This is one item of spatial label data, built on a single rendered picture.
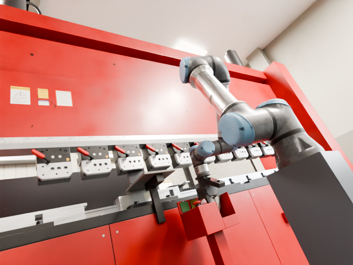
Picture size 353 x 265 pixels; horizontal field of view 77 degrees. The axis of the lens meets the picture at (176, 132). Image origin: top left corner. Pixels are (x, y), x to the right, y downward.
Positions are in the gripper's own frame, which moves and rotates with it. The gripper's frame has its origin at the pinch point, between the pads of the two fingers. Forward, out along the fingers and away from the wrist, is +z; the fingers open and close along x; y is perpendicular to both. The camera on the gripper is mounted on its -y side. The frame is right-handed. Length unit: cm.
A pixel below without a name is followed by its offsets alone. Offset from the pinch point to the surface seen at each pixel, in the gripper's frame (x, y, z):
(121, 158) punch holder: 30, 32, -43
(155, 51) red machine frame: -22, 40, -143
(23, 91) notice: 76, 35, -87
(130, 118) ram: 18, 35, -71
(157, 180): 23.4, 8.8, -22.2
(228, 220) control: 1.2, -6.9, 3.8
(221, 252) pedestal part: 7.1, -2.9, 15.2
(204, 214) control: 13.2, -6.4, -1.4
